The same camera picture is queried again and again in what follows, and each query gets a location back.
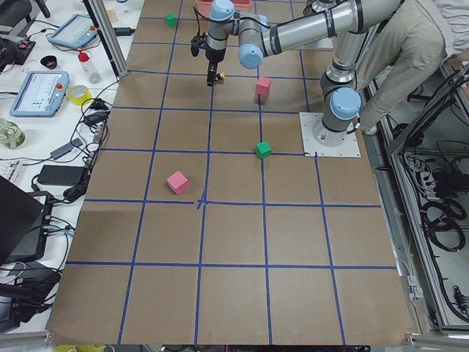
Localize clear bottle red cap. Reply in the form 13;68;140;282
78;51;102;84

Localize teach pendant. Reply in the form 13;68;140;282
10;71;70;117
47;14;97;49

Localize upper teach pendant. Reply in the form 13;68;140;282
47;14;97;49

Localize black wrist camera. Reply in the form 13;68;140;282
191;34;206;57

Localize black bowl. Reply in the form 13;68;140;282
40;55;58;70

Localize person in grey clothes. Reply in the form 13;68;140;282
356;1;468;135

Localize yellow tape roll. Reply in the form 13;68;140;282
66;85;93;106

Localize green cube far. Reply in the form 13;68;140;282
164;12;178;28

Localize green cube centre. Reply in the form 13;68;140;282
255;141;272;159

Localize lower teach pendant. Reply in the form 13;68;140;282
10;71;70;117

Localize green cube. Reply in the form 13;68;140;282
255;141;272;159
164;12;178;28

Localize pink cube near arm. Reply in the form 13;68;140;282
255;76;272;103

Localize black power adapter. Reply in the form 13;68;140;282
37;165;85;186

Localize green tape rolls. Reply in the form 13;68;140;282
0;118;26;150

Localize aluminium frame post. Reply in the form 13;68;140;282
82;0;128;78

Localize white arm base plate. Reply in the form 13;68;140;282
299;112;361;158

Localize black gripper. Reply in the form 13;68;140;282
204;44;225;87

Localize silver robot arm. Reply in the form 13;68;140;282
191;0;401;147

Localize pink bin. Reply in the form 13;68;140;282
196;0;252;18

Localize pink cube front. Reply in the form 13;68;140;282
166;171;190;195

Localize black laptop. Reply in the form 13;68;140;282
1;177;53;264

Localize coiled black cables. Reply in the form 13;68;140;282
417;197;468;254

